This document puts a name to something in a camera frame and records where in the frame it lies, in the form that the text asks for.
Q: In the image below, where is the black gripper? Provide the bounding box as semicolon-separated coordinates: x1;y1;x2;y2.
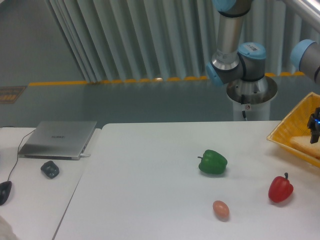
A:
307;107;320;144

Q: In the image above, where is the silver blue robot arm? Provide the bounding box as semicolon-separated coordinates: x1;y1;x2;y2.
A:
206;0;320;144

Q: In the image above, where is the white triangular bread slice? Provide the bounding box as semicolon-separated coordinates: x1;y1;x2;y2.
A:
290;136;320;159

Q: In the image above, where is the yellow woven basket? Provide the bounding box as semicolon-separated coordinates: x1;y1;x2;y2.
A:
267;92;320;167

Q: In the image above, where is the red bell pepper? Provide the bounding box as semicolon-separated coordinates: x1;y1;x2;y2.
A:
268;172;294;203

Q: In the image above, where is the green bell pepper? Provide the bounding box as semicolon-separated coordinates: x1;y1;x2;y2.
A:
197;149;228;175

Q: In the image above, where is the brown egg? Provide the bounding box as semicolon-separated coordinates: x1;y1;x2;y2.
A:
212;200;230;220

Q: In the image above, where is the silver closed laptop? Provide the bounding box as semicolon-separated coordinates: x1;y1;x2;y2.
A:
18;121;97;161

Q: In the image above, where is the black small controller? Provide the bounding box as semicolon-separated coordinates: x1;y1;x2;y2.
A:
40;160;60;179

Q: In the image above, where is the black computer mouse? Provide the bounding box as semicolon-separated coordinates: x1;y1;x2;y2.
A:
0;180;12;206

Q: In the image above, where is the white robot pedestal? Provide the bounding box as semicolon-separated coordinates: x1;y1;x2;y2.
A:
231;100;271;121

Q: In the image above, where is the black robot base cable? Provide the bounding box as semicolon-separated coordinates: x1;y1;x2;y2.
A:
240;94;249;122

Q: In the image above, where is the silver metal frame bar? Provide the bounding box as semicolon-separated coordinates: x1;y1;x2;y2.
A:
282;0;320;28

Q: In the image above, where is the black mouse cable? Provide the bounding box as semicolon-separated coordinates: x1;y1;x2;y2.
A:
0;125;37;183

